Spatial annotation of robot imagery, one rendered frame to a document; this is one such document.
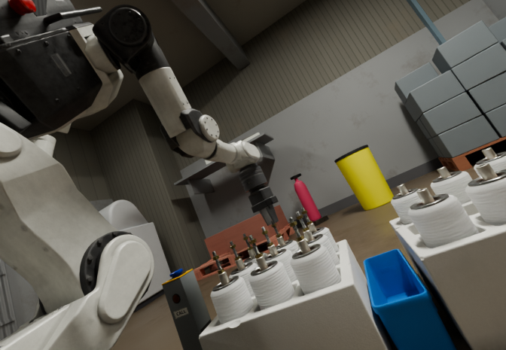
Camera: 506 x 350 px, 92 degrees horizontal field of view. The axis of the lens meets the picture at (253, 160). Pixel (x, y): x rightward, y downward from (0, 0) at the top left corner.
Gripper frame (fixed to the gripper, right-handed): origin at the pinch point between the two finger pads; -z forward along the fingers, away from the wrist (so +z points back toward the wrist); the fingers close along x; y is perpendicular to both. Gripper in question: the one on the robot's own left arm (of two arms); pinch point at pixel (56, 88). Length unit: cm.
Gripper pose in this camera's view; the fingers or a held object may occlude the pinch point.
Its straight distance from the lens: 137.3
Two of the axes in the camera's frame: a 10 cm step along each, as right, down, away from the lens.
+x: 8.9, -0.8, 4.6
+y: 2.7, -7.1, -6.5
